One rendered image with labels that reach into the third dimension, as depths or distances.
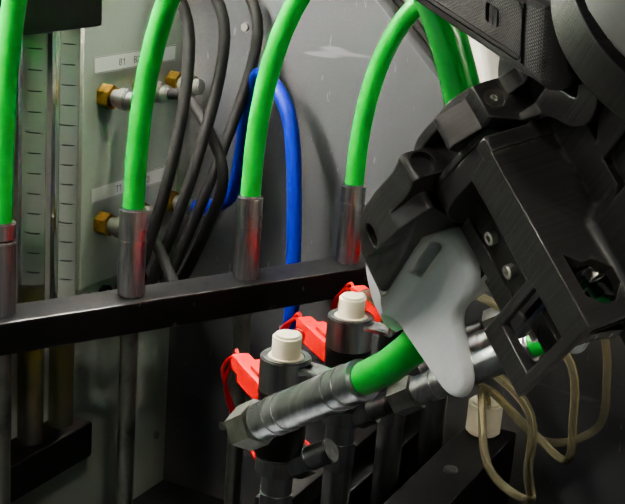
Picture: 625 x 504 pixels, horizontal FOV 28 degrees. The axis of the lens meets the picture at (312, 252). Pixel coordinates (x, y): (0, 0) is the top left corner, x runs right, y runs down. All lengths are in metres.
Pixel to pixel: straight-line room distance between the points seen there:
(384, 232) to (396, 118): 0.58
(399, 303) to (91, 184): 0.55
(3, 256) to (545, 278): 0.48
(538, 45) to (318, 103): 0.67
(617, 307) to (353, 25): 0.65
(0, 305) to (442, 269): 0.42
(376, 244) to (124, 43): 0.60
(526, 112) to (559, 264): 0.05
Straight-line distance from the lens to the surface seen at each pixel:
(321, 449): 0.68
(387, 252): 0.42
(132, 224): 0.81
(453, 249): 0.41
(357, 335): 0.74
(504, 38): 0.35
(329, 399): 0.52
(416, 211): 0.38
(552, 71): 0.34
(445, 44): 0.45
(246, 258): 0.86
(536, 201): 0.35
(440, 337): 0.43
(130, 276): 0.82
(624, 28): 0.29
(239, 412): 0.58
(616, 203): 0.34
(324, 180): 1.00
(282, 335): 0.68
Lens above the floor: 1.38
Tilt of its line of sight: 17 degrees down
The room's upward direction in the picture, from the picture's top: 4 degrees clockwise
